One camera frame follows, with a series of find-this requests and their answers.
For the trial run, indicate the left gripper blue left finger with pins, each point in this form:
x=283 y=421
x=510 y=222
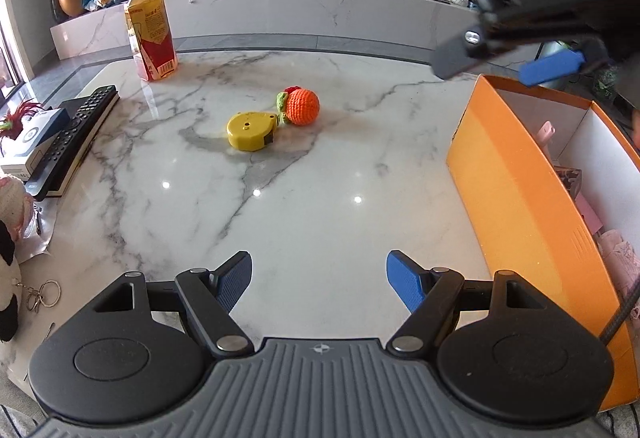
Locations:
x=208 y=298

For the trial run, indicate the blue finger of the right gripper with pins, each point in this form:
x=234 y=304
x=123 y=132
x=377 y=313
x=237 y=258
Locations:
x=552 y=67
x=465 y=51

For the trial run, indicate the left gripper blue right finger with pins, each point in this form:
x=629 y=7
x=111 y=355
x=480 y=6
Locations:
x=431 y=296

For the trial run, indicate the pink cloth pouch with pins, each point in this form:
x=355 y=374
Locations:
x=620 y=261

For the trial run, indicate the marble tv cabinet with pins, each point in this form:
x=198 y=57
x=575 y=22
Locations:
x=396 y=29

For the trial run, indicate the pink plastic bottle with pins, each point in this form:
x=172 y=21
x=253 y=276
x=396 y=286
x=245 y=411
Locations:
x=543 y=137

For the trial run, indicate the orange white storage box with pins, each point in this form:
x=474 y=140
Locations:
x=523 y=217

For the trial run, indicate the orange crochet ball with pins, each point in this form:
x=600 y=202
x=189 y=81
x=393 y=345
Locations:
x=298 y=106

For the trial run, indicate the pink notebook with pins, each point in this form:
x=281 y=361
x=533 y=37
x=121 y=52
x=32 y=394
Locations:
x=592 y=220

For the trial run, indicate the yellow tape measure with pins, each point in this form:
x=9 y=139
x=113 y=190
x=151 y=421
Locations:
x=251 y=131

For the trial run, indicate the black remote control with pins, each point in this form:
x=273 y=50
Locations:
x=59 y=163

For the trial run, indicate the iced tea bottle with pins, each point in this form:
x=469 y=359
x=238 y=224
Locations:
x=150 y=39

